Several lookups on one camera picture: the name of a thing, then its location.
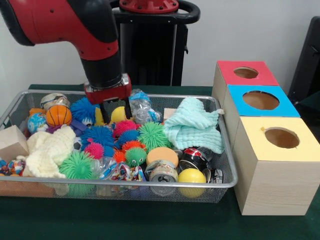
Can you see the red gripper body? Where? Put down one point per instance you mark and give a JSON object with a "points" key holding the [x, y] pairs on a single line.
{"points": [[107, 94]]}

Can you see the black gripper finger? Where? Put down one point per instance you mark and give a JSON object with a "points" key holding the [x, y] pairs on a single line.
{"points": [[128, 107], [104, 114]]}

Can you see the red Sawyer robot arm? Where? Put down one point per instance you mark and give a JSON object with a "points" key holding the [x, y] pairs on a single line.
{"points": [[65, 25]]}

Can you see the clear mesh bin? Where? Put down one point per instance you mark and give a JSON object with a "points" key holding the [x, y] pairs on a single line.
{"points": [[226, 192]]}

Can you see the wooden box with three holes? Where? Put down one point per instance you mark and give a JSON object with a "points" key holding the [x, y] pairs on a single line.
{"points": [[270, 175]]}

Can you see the yellow ball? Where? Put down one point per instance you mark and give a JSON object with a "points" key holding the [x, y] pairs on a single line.
{"points": [[118, 115], [192, 178]]}

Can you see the blue spiky ball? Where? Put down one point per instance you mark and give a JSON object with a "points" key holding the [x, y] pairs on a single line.
{"points": [[84, 110]]}

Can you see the orange toy basketball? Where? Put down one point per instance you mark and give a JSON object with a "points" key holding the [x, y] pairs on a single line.
{"points": [[59, 116]]}

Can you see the green spiky ball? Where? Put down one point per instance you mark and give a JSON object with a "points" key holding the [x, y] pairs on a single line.
{"points": [[77, 166]]}

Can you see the orange foam disc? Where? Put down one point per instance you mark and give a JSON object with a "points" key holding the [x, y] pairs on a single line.
{"points": [[162, 156]]}

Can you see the cream knitted cloth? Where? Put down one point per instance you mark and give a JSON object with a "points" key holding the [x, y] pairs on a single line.
{"points": [[47, 150]]}

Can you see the mint green cloth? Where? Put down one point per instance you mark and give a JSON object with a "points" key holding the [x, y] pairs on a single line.
{"points": [[195, 127]]}

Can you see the silver soda can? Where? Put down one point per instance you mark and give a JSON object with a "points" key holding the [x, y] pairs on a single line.
{"points": [[162, 176]]}

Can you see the plain wooden block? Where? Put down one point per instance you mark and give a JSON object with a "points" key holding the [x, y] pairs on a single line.
{"points": [[12, 142]]}

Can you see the dark green table cloth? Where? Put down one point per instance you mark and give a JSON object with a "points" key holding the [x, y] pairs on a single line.
{"points": [[150, 220]]}

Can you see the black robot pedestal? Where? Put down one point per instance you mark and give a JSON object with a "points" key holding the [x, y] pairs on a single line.
{"points": [[150, 55]]}

